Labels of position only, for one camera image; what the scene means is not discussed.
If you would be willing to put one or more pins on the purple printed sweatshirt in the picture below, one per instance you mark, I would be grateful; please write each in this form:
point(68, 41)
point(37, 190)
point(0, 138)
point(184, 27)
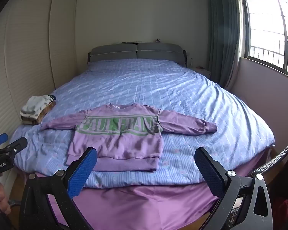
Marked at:
point(120, 141)

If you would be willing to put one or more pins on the red cloth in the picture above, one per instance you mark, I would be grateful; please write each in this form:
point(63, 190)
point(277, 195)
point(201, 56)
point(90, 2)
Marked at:
point(284, 213)

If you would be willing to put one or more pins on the cream louvered wardrobe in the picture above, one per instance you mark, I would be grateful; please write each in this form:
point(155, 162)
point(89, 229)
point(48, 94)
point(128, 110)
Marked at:
point(26, 52)

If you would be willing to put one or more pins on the grey-green curtain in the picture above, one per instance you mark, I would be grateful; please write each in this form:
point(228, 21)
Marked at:
point(224, 33)

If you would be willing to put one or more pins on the window with metal bars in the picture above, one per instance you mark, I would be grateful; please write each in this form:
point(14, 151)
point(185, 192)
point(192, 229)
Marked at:
point(268, 33)

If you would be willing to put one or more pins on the blue striped floral bedsheet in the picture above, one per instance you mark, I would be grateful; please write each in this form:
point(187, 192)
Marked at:
point(158, 83)

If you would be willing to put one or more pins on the white nightstand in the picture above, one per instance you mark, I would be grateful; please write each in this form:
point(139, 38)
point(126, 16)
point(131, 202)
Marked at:
point(201, 71)

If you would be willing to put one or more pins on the grey padded headboard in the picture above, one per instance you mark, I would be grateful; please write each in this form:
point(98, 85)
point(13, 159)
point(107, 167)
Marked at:
point(139, 50)

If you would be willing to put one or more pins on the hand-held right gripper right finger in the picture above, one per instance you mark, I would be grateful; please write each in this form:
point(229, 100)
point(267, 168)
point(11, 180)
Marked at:
point(207, 172)

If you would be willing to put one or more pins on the person's left hand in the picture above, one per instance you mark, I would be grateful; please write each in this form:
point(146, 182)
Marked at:
point(2, 197)

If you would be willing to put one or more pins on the brown folded garment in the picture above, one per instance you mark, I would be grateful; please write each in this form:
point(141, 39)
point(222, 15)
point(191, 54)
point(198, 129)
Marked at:
point(42, 115)

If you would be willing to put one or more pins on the dark wicker basket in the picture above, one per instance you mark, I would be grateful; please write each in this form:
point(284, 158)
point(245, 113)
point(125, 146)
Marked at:
point(282, 153)

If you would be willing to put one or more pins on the purple bed sheet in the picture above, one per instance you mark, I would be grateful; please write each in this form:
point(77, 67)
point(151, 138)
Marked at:
point(146, 206)

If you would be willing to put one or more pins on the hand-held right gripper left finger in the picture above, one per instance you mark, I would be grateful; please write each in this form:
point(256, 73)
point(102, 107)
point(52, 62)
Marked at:
point(82, 172)

